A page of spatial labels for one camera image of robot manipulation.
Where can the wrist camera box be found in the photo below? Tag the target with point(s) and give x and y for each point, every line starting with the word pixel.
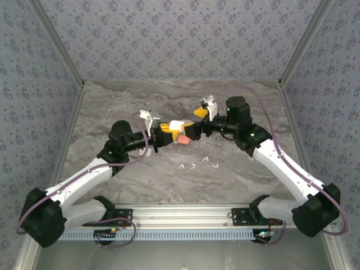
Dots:
pixel 211 111
pixel 150 118

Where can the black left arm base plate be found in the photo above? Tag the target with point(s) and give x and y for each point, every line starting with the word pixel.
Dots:
pixel 123 211

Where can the pink earbud charging case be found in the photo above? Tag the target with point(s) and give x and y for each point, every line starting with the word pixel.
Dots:
pixel 184 140

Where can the aluminium side rail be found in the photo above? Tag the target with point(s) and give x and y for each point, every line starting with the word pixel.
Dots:
pixel 294 126
pixel 70 126

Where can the aluminium lower frame leg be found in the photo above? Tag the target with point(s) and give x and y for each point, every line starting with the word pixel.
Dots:
pixel 24 261
pixel 334 253

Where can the grey metal sheet panel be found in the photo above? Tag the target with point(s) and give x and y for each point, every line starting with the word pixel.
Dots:
pixel 182 256

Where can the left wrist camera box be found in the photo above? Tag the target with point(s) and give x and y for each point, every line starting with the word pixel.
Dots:
pixel 150 118

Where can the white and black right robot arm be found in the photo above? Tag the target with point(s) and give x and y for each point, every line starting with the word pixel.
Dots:
pixel 278 168

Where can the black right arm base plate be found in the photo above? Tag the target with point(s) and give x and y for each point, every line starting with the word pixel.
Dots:
pixel 239 220

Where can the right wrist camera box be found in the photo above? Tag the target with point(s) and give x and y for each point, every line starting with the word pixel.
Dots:
pixel 211 111

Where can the small controller board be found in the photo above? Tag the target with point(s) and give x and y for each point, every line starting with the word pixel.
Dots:
pixel 263 234
pixel 104 234

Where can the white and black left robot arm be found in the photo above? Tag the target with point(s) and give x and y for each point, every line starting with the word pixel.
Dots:
pixel 84 185

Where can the aluminium mounting rail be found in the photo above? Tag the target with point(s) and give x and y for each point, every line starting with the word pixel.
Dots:
pixel 182 215

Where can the aluminium corner post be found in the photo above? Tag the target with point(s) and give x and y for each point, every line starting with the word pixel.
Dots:
pixel 60 42
pixel 303 42

